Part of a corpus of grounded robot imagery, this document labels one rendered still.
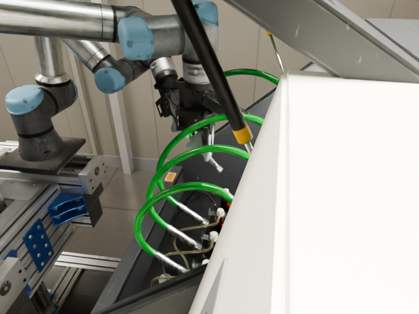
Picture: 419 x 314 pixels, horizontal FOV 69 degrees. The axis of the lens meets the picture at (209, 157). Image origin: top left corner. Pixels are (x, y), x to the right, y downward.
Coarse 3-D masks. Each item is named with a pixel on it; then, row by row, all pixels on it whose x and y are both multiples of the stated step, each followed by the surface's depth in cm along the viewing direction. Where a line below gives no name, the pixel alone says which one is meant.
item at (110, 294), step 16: (176, 176) 114; (160, 208) 100; (144, 224) 94; (160, 240) 103; (128, 256) 84; (144, 256) 89; (128, 272) 80; (144, 272) 91; (112, 288) 75; (128, 288) 81; (96, 304) 72; (112, 304) 72
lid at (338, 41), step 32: (224, 0) 24; (256, 0) 24; (288, 0) 23; (320, 0) 23; (288, 32) 24; (320, 32) 24; (352, 32) 23; (320, 64) 26; (352, 64) 25; (384, 64) 24; (416, 64) 31
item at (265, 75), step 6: (228, 72) 73; (234, 72) 72; (240, 72) 71; (246, 72) 70; (252, 72) 70; (258, 72) 69; (264, 72) 68; (270, 78) 68; (276, 78) 67; (276, 84) 68
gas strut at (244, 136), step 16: (176, 0) 28; (192, 16) 29; (192, 32) 30; (208, 48) 30; (208, 64) 31; (224, 80) 32; (224, 96) 33; (224, 112) 34; (240, 112) 34; (240, 128) 35
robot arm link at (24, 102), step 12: (12, 96) 99; (24, 96) 99; (36, 96) 100; (48, 96) 106; (12, 108) 98; (24, 108) 98; (36, 108) 101; (48, 108) 105; (12, 120) 102; (24, 120) 100; (36, 120) 102; (48, 120) 106; (24, 132) 103; (36, 132) 104
